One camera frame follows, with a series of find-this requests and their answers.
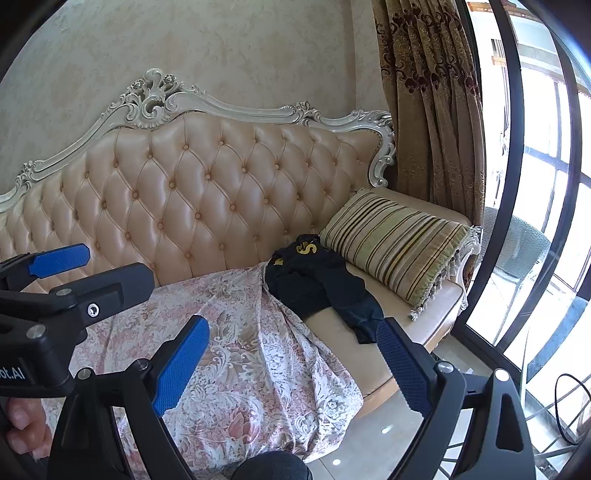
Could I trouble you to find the pink floral blanket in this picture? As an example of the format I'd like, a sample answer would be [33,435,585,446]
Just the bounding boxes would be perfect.
[41,264,365,469]

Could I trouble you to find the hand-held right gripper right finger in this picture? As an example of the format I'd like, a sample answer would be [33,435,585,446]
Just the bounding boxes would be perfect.
[376,318,536,480]

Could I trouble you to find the striped green cushion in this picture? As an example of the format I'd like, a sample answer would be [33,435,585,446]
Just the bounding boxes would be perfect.
[318,187,481,321]

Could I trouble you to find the grey wicker chair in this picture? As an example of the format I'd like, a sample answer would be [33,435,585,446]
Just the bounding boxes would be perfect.
[482,205,552,282]

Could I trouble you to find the black floor cable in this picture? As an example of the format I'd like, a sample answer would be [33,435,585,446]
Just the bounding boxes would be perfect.
[553,372,591,448]

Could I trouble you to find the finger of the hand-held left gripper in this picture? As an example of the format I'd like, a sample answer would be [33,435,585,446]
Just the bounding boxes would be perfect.
[0,243,92,296]
[51,262,155,331]

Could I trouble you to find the beige tufted leather sofa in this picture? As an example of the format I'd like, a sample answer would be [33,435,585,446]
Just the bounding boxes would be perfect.
[0,68,483,407]

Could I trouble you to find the navy sweatshirt with yellow print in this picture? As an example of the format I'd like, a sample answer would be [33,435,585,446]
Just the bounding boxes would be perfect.
[265,234,385,344]

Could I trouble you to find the black window frame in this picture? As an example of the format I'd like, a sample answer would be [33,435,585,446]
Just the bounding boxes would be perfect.
[455,0,591,480]

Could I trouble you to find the person's left hand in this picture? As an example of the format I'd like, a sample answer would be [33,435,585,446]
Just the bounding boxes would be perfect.
[6,398,52,461]

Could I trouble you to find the brown patterned curtain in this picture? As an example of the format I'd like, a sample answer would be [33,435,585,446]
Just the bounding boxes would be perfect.
[372,0,488,232]

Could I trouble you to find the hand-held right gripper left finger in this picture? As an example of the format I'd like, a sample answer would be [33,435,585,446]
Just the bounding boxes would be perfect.
[46,315,211,480]

